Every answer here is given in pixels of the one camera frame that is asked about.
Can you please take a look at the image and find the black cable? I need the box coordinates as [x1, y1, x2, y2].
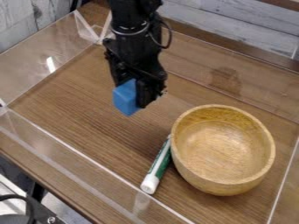
[0, 193, 39, 224]

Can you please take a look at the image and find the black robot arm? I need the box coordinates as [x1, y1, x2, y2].
[103, 0, 174, 109]

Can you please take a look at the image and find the blue rectangular block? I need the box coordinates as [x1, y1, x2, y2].
[113, 79, 141, 116]

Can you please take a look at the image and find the green and white marker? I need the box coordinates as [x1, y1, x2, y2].
[141, 136, 173, 194]

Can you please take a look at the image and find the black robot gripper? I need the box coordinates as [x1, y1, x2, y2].
[105, 20, 169, 109]

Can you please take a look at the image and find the light brown wooden bowl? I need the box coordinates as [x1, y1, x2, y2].
[171, 104, 277, 196]

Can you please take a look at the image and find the black metal bracket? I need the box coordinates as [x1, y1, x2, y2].
[26, 197, 67, 224]

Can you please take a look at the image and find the clear acrylic tray wall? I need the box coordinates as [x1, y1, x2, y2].
[0, 5, 299, 224]

